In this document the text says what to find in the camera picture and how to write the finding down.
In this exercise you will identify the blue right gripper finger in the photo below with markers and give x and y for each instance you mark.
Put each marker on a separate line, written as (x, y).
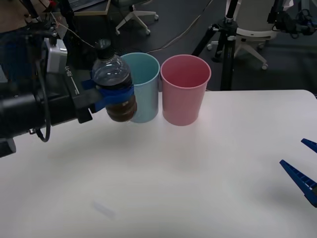
(310, 145)
(303, 182)

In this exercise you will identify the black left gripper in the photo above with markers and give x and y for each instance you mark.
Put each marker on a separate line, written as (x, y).
(64, 99)

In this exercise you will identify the dark drink plastic bottle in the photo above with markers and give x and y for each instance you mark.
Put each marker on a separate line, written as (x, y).
(114, 74)

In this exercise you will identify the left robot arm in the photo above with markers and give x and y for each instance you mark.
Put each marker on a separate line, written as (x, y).
(19, 111)

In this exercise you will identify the pale blue plastic bin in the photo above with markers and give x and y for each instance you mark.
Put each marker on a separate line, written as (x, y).
(146, 99)

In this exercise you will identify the wood-edged black desk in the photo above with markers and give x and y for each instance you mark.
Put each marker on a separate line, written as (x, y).
(96, 13)

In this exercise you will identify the white office chair base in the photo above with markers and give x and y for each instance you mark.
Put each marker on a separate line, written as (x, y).
(135, 17)

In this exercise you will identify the pink plastic bin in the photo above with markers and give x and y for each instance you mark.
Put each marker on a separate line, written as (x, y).
(183, 106)

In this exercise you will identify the grey laptop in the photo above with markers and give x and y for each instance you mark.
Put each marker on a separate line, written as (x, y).
(84, 3)

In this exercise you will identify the person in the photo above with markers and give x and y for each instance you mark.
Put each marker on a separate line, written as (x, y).
(15, 22)

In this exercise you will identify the white office chair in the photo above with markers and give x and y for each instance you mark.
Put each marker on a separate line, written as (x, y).
(255, 31)

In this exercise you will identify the black camera tripod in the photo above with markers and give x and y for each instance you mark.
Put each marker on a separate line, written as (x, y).
(70, 19)
(227, 54)

